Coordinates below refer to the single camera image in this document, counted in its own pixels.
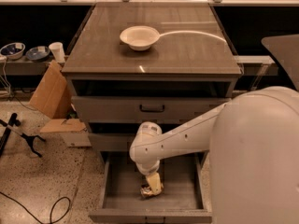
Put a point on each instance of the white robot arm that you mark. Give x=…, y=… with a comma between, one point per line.
x=253, y=147

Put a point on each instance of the white cardboard box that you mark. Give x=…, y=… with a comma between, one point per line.
x=73, y=131

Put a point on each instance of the grey drawer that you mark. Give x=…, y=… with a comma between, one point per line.
x=181, y=202
x=111, y=141
x=140, y=109

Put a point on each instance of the crushed orange can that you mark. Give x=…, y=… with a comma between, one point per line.
x=146, y=192

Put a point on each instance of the white bowl on counter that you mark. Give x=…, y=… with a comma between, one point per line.
x=139, y=38

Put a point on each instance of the grey drawer cabinet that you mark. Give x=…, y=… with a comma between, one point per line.
x=191, y=59

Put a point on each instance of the middle grey drawer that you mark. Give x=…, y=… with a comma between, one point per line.
x=111, y=141

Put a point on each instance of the bottom grey drawer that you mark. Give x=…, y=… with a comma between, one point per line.
x=181, y=202

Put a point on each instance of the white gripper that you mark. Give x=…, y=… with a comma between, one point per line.
x=147, y=169

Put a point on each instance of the top grey drawer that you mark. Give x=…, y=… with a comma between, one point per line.
x=140, y=109

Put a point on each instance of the white paper cup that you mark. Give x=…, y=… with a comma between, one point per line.
x=57, y=50

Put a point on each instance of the grey side shelf left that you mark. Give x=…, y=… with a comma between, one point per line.
x=24, y=67

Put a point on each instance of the brown cardboard sheet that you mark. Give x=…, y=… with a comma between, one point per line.
x=52, y=97

